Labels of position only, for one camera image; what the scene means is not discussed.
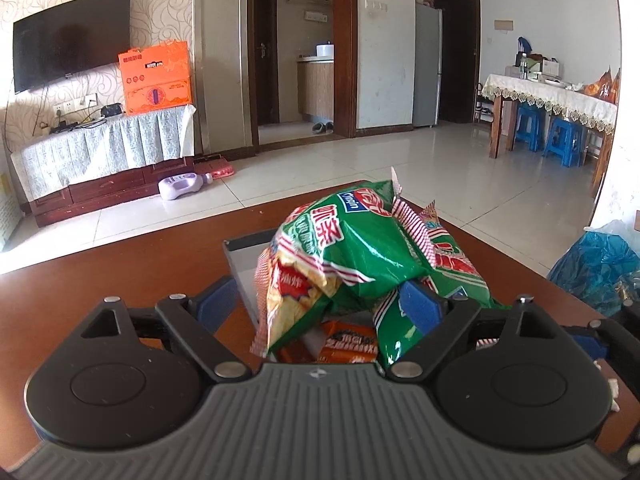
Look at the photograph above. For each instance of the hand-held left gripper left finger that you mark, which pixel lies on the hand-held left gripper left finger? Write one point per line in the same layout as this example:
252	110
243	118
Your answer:
217	302

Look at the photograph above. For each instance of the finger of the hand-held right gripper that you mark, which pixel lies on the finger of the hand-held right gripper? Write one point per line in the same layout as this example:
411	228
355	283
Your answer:
585	341

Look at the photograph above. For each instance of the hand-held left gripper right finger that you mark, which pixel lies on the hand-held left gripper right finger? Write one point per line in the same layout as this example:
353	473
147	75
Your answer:
420	306

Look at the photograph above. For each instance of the grey cardboard box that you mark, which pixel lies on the grey cardboard box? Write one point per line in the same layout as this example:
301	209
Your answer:
242	265

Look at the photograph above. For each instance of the green chips bag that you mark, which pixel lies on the green chips bag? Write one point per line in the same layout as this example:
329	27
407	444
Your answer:
360	250
460	270

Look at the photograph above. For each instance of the orange-red snack packet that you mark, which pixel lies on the orange-red snack packet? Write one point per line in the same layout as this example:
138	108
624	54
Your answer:
350	342

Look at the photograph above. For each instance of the white tissue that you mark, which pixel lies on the white tissue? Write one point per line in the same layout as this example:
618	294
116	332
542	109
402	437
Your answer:
613	392

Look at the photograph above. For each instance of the blue plastic bag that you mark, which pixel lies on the blue plastic bag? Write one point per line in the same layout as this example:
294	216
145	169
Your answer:
595	265

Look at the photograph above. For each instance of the purple detergent bottle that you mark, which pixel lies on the purple detergent bottle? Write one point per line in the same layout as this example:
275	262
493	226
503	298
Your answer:
182	186

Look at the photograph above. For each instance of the red flat floor object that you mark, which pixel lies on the red flat floor object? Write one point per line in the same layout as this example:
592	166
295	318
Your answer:
217	169

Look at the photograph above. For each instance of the dark wooden television cabinet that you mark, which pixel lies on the dark wooden television cabinet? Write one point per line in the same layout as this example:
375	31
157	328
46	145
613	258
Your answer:
110	192

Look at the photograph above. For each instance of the pale patterned tablecloth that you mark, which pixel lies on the pale patterned tablecloth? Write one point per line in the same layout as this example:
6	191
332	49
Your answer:
100	150

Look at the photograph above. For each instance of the blue plastic stool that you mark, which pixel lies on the blue plastic stool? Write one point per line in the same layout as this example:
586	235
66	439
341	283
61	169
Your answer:
527	127
565	142

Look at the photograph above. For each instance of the pair of slippers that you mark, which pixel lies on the pair of slippers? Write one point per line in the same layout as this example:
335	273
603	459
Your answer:
322	127

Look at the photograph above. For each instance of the shoe rack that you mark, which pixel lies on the shoe rack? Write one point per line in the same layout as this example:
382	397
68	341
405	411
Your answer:
483	105

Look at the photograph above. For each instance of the small black box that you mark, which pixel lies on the small black box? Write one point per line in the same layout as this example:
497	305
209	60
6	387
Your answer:
111	109

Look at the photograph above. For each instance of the black power strip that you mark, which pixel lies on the black power strip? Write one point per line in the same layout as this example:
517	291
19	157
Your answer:
64	127

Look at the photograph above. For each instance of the orange gift box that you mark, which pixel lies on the orange gift box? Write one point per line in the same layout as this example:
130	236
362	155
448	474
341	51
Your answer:
155	77

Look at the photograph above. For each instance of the wooden kitchen cabinet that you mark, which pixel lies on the wooden kitchen cabinet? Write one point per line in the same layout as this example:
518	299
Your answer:
315	90

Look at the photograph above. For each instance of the silver refrigerator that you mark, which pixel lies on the silver refrigerator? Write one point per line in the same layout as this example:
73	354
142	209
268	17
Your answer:
427	65

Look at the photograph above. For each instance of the dining table with lace cloth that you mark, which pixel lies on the dining table with lace cloth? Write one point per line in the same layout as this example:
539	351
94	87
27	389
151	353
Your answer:
545	97

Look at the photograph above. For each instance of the dark doorway door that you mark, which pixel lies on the dark doorway door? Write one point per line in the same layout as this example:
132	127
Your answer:
460	60

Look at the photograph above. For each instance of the orange snack bags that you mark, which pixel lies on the orange snack bags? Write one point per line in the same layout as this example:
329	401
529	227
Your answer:
602	87

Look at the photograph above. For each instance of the dark wooden door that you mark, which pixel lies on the dark wooden door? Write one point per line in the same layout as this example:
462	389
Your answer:
265	45

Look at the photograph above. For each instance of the white box on table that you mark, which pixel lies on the white box on table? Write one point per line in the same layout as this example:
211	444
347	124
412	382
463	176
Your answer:
552	69

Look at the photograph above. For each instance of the white pot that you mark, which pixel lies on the white pot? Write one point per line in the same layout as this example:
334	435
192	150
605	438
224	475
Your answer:
325	50

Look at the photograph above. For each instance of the black flat television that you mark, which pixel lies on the black flat television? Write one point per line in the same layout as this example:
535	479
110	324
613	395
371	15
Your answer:
70	40

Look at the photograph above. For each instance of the white wall sockets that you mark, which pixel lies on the white wall sockets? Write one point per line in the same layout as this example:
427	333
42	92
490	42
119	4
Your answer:
75	102

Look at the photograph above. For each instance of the yellow wall paper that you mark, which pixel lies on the yellow wall paper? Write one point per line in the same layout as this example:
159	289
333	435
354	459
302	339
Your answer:
503	25

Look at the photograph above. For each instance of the white wall-mounted box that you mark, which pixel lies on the white wall-mounted box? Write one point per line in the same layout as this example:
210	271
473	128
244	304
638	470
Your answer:
316	17

